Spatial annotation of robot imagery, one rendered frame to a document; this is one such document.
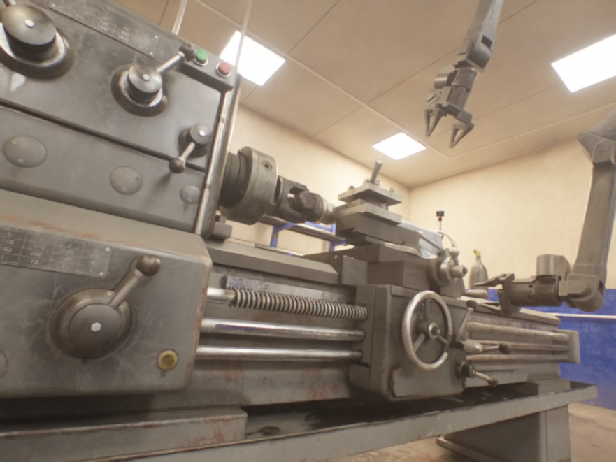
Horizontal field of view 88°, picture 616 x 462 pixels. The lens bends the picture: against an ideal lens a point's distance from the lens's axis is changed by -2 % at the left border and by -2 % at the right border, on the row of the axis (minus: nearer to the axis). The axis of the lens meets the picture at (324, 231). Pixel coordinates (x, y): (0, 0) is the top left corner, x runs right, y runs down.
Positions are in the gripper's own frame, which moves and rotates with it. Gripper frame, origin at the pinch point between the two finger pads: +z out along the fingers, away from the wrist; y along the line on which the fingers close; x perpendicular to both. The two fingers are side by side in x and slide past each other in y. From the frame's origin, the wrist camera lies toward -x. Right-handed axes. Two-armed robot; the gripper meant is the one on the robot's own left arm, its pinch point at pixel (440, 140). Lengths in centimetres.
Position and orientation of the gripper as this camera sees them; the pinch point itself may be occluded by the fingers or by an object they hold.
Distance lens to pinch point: 103.4
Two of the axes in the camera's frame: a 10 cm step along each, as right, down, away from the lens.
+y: -8.7, -2.1, -4.4
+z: -3.3, 9.2, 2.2
